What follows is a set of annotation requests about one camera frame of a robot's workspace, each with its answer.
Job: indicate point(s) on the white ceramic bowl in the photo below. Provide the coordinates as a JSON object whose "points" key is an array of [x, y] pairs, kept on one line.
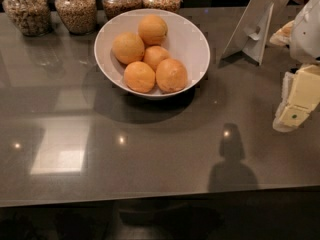
{"points": [[185, 42]]}

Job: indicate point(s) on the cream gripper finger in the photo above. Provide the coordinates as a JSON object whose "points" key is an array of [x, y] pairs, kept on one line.
{"points": [[304, 95], [286, 88]]}

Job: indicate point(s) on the white standing photo frame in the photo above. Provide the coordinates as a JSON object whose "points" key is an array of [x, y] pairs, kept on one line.
{"points": [[251, 32]]}

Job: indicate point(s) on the orange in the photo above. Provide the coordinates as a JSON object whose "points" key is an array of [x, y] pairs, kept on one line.
{"points": [[139, 77], [152, 29], [128, 47], [154, 55], [171, 75]]}

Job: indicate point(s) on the bread roll in background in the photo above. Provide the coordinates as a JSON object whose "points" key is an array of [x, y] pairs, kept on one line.
{"points": [[282, 36]]}

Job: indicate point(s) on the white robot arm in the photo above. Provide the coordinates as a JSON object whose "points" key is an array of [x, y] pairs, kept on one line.
{"points": [[305, 35]]}

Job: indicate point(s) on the far left glass jar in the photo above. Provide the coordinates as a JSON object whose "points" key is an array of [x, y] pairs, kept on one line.
{"points": [[31, 17]]}

